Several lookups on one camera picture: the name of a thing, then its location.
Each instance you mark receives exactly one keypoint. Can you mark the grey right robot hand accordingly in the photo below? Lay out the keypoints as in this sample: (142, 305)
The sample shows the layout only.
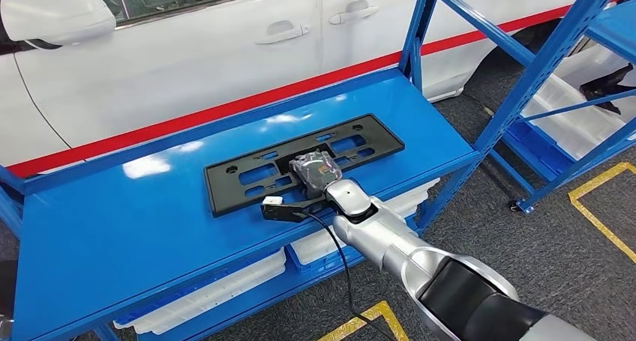
(315, 172)

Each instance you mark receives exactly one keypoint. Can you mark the black licence plate frame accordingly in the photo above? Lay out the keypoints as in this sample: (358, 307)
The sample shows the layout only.
(238, 190)

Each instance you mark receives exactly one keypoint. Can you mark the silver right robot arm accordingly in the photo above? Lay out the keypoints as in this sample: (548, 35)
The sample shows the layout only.
(387, 237)

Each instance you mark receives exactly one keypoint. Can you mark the blue metal shelf rack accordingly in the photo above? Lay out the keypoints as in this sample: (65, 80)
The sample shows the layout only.
(616, 28)
(124, 239)

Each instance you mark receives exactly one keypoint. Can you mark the black plastic car part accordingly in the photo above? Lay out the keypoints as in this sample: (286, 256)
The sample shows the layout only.
(603, 85)

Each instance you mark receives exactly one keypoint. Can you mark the blue plastic crate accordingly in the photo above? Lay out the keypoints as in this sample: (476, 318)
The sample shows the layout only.
(333, 262)

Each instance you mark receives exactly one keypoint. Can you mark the white car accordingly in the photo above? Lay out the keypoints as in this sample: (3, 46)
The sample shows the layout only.
(174, 80)

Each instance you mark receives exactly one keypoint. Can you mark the black rack caster wheel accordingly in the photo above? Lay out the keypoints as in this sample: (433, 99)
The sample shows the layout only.
(515, 206)

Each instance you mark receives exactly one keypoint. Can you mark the translucent white storage bin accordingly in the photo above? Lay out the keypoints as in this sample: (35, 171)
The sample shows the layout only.
(571, 125)

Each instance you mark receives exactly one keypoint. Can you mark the white car side mirror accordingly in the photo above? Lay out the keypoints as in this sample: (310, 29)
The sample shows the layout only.
(54, 13)

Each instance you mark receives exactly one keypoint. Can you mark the black bracket wrist camera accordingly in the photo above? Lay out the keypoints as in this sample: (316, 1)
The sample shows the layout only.
(283, 210)

